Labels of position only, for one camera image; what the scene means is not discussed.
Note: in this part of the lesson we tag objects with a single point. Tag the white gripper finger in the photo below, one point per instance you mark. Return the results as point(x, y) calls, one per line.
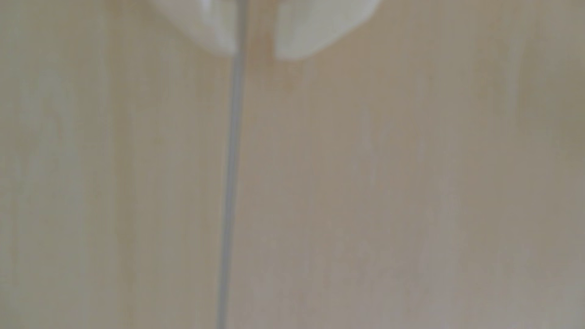
point(205, 20)
point(315, 25)

